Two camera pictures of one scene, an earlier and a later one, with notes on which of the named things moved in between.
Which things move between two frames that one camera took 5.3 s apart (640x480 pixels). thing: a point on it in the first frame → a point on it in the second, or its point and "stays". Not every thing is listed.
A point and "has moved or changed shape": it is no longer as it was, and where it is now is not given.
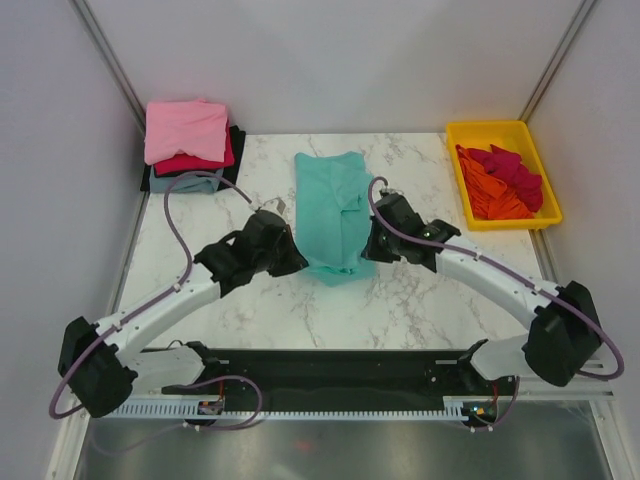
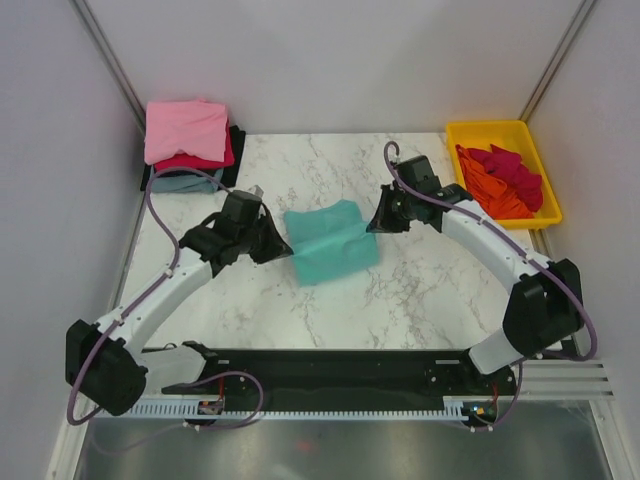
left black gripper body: [282, 259] → [245, 238]
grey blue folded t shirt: [194, 183] stays
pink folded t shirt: [198, 127] stays
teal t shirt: [332, 201] has moved or changed shape
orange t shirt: [492, 198] stays
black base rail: [341, 374] stays
